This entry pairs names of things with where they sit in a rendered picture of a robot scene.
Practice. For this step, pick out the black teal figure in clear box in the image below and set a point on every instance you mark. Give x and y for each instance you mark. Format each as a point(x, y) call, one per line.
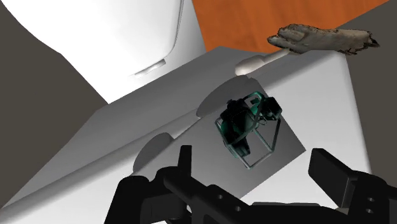
point(236, 124)

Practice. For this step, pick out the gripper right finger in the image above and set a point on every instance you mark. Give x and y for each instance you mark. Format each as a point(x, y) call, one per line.
point(366, 195)

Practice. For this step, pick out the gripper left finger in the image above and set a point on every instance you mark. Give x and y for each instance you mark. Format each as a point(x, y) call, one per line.
point(198, 198)

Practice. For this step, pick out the grey-brown rough flat lump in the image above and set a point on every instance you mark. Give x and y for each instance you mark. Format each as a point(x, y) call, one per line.
point(319, 38)

